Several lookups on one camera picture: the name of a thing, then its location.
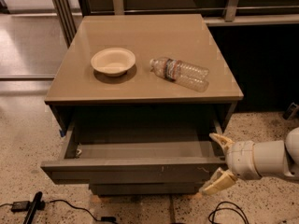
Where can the clear plastic water bottle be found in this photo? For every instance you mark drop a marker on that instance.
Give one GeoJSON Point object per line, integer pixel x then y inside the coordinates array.
{"type": "Point", "coordinates": [188, 75]}

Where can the black power adapter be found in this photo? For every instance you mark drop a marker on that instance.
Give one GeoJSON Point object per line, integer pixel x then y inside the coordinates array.
{"type": "Point", "coordinates": [20, 206]}

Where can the grey top drawer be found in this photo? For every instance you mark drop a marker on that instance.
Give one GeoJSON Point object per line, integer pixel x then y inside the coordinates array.
{"type": "Point", "coordinates": [123, 152]}

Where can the grey three-drawer cabinet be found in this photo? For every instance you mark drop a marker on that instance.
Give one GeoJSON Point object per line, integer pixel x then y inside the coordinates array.
{"type": "Point", "coordinates": [80, 92]}

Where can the grey drawer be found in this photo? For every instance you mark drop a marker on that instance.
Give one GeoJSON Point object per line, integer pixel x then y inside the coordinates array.
{"type": "Point", "coordinates": [136, 189]}
{"type": "Point", "coordinates": [123, 152]}

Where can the beige paper bowl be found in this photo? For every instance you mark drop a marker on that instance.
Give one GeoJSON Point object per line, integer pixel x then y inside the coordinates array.
{"type": "Point", "coordinates": [113, 62]}

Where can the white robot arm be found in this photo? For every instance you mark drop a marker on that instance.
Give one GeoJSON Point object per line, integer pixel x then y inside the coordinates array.
{"type": "Point", "coordinates": [278, 158]}

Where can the metal shelf rack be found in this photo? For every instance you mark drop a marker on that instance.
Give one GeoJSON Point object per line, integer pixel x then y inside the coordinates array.
{"type": "Point", "coordinates": [215, 12]}

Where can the dark object at right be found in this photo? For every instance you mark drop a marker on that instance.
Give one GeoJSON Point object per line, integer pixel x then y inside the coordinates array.
{"type": "Point", "coordinates": [291, 111]}

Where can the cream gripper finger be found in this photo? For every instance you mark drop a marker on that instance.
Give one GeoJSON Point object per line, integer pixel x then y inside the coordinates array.
{"type": "Point", "coordinates": [218, 181]}
{"type": "Point", "coordinates": [224, 142]}

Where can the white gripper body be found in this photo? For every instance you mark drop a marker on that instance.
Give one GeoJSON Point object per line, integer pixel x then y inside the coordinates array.
{"type": "Point", "coordinates": [241, 157]}

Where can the grey bottom drawer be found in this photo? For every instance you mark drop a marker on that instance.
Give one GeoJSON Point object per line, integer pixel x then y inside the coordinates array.
{"type": "Point", "coordinates": [136, 189]}

